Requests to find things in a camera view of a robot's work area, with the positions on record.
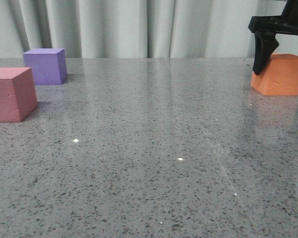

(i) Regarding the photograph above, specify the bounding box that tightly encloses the orange foam cube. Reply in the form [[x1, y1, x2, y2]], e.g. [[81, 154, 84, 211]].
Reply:
[[251, 54, 298, 96]]

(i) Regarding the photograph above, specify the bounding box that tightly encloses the purple foam cube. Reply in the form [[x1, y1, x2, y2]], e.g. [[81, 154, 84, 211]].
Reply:
[[23, 48, 68, 85]]

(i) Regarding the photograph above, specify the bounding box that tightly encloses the pink foam cube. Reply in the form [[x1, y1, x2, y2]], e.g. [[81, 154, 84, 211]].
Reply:
[[0, 67, 38, 122]]

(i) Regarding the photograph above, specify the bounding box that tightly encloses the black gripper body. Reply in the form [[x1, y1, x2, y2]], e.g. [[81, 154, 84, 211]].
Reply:
[[248, 0, 298, 36]]

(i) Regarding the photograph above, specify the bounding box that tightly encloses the grey-green pleated curtain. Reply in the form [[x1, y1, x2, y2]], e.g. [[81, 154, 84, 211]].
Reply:
[[0, 0, 285, 58]]

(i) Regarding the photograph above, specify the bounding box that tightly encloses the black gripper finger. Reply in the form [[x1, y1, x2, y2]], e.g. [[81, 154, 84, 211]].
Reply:
[[253, 30, 279, 75]]

